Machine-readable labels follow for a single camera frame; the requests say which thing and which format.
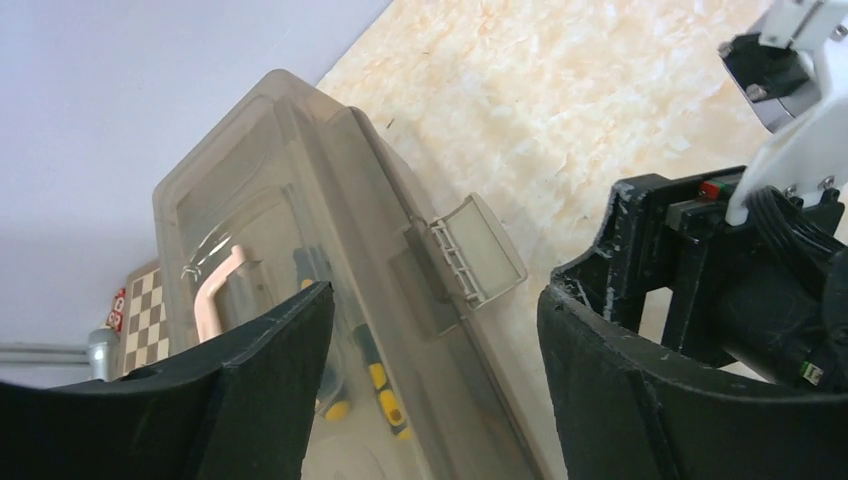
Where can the black yellow large screwdriver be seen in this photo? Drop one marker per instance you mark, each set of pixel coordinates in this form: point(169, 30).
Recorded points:
point(386, 398)

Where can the red small snack packet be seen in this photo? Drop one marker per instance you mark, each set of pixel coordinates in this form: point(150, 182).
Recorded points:
point(115, 316)

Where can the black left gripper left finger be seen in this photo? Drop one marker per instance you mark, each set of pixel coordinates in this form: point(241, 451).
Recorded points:
point(239, 406)

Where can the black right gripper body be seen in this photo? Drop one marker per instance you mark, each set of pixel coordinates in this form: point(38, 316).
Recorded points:
point(752, 293)

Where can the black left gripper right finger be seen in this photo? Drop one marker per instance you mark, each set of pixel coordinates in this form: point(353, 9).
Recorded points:
point(628, 408)

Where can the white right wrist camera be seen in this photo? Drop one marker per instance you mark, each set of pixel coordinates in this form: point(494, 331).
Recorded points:
point(791, 65)

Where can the wooden chessboard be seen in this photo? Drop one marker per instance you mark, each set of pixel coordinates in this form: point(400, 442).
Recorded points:
point(144, 337)

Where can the aluminium frame rail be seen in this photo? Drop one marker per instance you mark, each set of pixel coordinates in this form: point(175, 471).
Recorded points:
point(18, 353)

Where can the black yellow medium screwdriver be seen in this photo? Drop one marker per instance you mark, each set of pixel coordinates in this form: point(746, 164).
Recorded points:
point(333, 400)

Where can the translucent beige tool box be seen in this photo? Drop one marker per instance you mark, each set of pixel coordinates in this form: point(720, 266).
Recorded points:
point(291, 167)

